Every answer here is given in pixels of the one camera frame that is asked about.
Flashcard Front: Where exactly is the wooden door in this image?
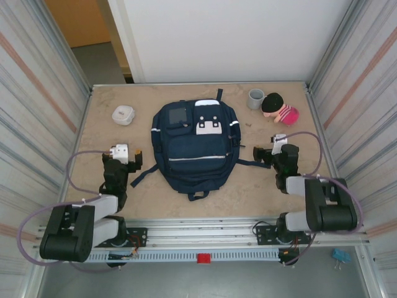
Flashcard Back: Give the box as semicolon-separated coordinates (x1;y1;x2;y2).
45;0;111;49

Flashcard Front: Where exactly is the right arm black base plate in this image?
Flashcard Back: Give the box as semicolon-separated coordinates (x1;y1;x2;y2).
256;223;312;246

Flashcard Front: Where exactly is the blue binder clip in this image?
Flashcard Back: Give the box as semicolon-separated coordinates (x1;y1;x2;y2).
332;247;351;271

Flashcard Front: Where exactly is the small white lidded container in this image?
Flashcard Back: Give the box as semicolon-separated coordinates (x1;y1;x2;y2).
112;105;136;126

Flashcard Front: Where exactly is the grey cup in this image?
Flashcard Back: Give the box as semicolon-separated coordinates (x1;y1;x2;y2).
247;88;265;110

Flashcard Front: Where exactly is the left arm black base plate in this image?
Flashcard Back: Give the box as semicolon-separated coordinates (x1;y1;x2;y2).
92;227;148;248

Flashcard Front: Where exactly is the navy blue backpack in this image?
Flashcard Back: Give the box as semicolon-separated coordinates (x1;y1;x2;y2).
130;88;270;202

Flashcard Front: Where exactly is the slotted grey cable duct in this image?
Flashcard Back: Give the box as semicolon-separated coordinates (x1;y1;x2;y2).
86;250;282;263

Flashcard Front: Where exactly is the aluminium frame post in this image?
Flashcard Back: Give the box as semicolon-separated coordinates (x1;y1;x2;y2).
305;0;367;94
29;0;94;94

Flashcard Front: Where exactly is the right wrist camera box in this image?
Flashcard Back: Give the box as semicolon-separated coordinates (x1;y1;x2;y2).
270;133;288;155

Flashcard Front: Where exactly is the aluminium mounting rail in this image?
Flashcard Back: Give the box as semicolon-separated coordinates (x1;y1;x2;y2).
32;217;372;251

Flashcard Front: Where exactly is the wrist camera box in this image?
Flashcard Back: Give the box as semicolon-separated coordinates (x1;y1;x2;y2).
270;133;288;155
107;143;130;165

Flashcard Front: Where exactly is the pink plush doll black hair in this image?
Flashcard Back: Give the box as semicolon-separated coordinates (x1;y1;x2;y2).
261;92;300;126

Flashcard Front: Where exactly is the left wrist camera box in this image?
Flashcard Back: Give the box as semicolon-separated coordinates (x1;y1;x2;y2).
107;143;130;165

